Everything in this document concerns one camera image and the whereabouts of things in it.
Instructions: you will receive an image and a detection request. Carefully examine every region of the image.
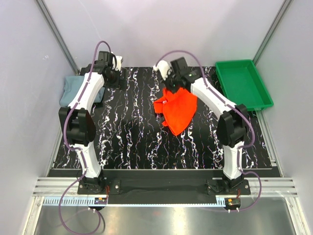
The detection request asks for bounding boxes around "white slotted cable duct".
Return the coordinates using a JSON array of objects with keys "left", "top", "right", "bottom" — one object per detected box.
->
[{"left": 43, "top": 197, "right": 106, "bottom": 207}]

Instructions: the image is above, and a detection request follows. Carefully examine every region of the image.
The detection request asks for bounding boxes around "black marbled table mat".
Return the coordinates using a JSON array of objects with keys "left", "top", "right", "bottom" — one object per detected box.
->
[{"left": 52, "top": 66, "right": 278, "bottom": 170}]

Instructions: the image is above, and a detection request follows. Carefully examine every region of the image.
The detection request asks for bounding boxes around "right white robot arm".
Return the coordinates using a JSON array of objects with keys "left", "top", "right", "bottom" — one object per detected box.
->
[{"left": 156, "top": 57, "right": 252, "bottom": 195}]

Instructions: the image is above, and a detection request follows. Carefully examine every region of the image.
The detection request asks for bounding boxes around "aluminium frame rail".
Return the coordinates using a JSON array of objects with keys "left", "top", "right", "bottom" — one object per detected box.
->
[{"left": 33, "top": 177, "right": 297, "bottom": 197}]

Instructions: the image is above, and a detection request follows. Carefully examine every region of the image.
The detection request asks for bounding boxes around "right orange connector block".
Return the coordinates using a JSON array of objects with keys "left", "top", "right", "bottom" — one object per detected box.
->
[{"left": 225, "top": 198, "right": 241, "bottom": 208}]

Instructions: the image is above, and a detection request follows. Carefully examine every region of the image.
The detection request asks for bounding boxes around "green plastic tray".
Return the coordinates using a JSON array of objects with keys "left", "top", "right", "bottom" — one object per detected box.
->
[{"left": 215, "top": 59, "right": 274, "bottom": 111}]

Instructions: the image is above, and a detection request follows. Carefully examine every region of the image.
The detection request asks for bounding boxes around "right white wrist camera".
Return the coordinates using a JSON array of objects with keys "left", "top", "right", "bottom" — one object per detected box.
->
[{"left": 153, "top": 60, "right": 174, "bottom": 81}]

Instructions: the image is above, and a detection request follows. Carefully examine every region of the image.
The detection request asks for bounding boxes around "orange connector block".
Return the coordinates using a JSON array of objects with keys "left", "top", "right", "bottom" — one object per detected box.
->
[
  {"left": 225, "top": 198, "right": 241, "bottom": 208},
  {"left": 95, "top": 197, "right": 108, "bottom": 205}
]

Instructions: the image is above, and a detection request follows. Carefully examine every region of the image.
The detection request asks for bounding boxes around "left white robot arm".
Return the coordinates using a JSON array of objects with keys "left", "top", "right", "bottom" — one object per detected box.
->
[{"left": 59, "top": 51, "right": 127, "bottom": 194}]

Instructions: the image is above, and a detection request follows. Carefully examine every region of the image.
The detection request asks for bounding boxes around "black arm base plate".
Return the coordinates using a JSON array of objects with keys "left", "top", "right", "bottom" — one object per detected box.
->
[{"left": 77, "top": 168, "right": 251, "bottom": 205}]

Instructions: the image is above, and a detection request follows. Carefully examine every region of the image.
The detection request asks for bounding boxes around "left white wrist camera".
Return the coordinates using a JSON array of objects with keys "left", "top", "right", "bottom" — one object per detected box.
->
[{"left": 113, "top": 56, "right": 123, "bottom": 71}]

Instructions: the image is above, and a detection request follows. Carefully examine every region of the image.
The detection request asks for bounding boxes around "left orange connector block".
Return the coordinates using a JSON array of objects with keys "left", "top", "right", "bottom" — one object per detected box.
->
[{"left": 95, "top": 197, "right": 108, "bottom": 205}]

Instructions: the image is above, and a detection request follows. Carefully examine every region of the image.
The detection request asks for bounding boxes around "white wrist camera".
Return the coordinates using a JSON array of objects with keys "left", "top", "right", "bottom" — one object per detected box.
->
[
  {"left": 113, "top": 56, "right": 123, "bottom": 71},
  {"left": 153, "top": 60, "right": 174, "bottom": 81}
]

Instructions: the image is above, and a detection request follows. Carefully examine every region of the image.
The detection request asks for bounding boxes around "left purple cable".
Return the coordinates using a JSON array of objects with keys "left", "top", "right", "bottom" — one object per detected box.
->
[{"left": 58, "top": 40, "right": 113, "bottom": 235}]

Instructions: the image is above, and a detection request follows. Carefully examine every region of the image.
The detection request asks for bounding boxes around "orange t shirt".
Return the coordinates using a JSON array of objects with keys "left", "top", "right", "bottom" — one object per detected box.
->
[{"left": 154, "top": 88, "right": 198, "bottom": 136}]

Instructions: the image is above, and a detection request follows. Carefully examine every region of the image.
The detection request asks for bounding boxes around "folded grey-blue t shirt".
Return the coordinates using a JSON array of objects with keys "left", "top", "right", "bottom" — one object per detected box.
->
[{"left": 60, "top": 72, "right": 105, "bottom": 111}]

